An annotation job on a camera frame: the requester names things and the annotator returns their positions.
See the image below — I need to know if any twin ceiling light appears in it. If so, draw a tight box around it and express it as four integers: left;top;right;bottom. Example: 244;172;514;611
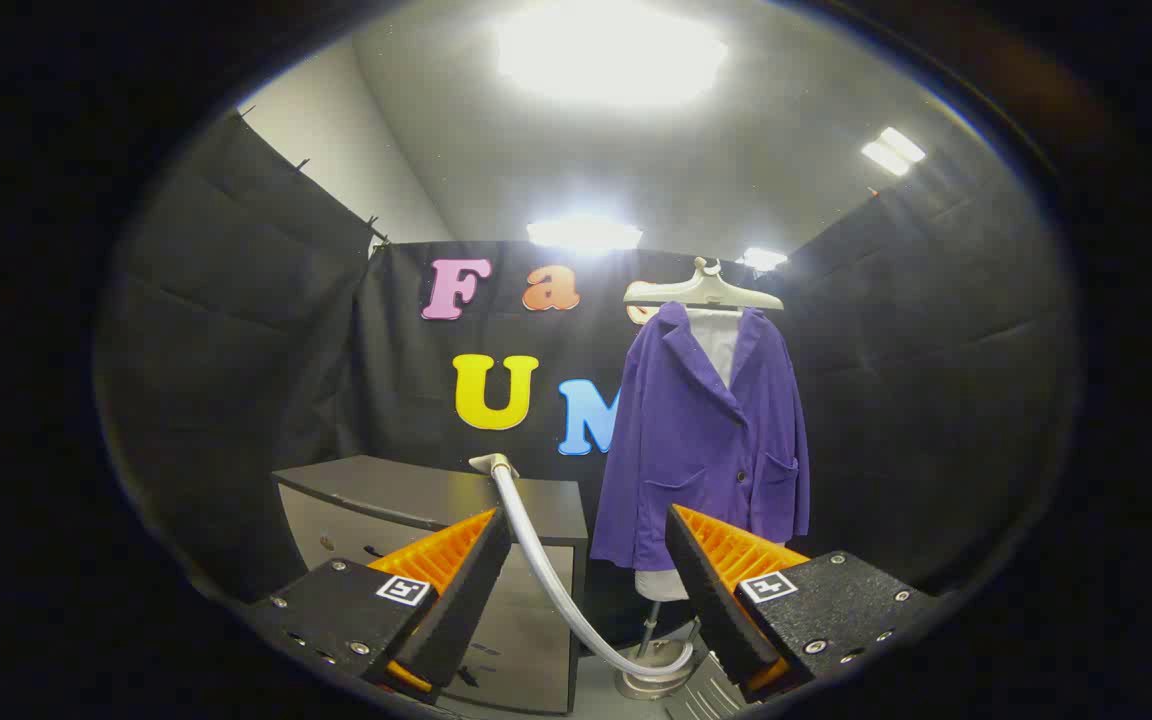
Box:
861;126;927;178

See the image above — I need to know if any round silver stand base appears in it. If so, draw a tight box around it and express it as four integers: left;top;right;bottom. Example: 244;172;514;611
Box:
614;640;699;701

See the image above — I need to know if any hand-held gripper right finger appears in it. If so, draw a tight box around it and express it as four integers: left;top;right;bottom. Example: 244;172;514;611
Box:
663;503;942;704

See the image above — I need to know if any black backdrop cloth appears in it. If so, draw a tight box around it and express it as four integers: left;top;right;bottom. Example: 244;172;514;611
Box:
96;110;1077;641

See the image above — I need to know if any grey ribbed steamer body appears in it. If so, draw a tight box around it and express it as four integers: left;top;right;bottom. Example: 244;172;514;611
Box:
664;655;749;720

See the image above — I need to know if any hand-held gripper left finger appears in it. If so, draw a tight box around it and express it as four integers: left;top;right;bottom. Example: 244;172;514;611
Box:
241;505;514;704

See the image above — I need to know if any purple jacket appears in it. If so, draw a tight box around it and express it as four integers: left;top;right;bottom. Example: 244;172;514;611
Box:
589;302;812;573

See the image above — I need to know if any white clothes hanger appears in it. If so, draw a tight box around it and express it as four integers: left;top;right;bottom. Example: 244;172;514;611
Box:
623;256;785;313

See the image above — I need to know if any grey cabinet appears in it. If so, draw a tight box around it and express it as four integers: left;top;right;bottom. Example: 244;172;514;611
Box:
271;455;590;716

